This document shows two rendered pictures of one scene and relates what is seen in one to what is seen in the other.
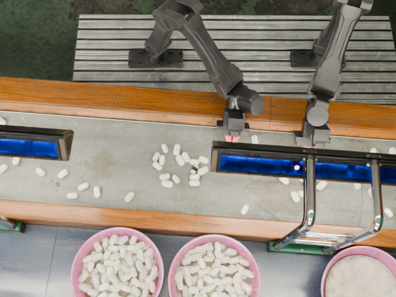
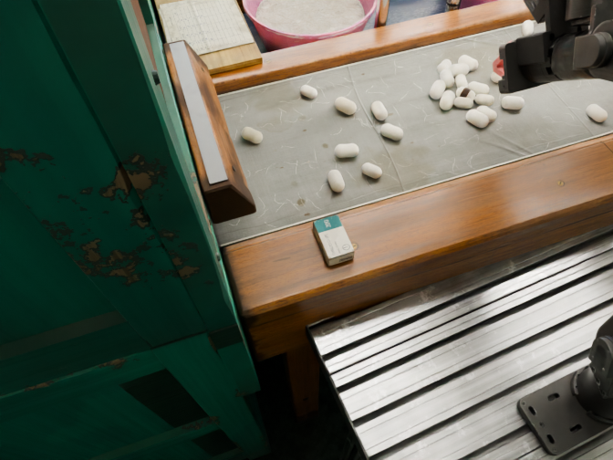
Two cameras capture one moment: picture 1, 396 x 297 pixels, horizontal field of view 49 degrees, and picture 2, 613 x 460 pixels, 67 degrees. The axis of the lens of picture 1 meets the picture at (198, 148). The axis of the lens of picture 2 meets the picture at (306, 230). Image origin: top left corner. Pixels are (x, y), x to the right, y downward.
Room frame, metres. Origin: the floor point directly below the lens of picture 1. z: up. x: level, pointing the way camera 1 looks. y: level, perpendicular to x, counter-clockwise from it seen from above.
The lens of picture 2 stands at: (0.90, -0.81, 1.29)
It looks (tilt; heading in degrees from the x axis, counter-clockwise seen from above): 57 degrees down; 161
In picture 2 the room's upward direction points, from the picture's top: 2 degrees counter-clockwise
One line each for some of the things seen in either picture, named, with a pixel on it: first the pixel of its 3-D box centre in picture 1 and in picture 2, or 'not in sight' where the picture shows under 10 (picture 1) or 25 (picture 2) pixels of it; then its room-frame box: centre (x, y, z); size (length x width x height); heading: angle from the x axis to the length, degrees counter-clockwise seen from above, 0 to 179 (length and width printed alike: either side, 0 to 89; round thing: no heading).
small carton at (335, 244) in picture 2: not in sight; (333, 239); (0.61, -0.68, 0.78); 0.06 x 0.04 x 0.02; 179
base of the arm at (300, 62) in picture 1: (320, 54); (612, 387); (0.88, -0.43, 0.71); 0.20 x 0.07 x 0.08; 93
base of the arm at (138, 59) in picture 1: (155, 53); not in sight; (0.85, 0.17, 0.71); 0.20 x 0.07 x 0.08; 93
